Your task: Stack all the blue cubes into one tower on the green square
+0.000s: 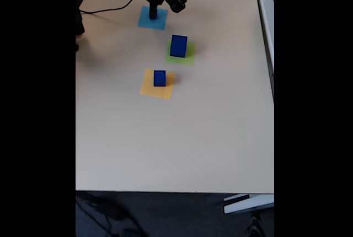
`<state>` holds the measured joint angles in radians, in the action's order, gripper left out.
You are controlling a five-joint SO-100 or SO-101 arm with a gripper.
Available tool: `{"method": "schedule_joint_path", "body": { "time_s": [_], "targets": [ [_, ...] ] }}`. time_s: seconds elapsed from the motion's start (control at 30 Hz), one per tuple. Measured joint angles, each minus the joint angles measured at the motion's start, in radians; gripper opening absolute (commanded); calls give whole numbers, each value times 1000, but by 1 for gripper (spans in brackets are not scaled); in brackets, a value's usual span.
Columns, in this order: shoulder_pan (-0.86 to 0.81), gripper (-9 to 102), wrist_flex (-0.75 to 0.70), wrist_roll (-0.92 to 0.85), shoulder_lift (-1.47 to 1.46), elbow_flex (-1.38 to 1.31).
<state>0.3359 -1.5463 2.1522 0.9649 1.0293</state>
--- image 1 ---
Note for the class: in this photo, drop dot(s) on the large blue cube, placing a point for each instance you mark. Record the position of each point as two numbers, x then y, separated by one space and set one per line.
177 48

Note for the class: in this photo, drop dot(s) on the medium blue cube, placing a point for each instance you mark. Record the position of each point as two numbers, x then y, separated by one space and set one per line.
159 78

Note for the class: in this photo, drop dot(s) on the blue paper square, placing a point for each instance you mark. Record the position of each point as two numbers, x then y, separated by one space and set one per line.
143 22

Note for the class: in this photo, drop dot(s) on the green paper square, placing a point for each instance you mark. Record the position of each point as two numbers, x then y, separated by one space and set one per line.
190 58

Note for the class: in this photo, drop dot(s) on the orange paper square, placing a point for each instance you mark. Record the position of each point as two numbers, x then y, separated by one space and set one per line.
147 88

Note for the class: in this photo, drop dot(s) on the white neighbouring desk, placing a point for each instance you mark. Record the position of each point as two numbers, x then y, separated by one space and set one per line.
268 27

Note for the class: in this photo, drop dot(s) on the white table foot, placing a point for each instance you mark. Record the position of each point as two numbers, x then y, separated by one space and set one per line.
248 204

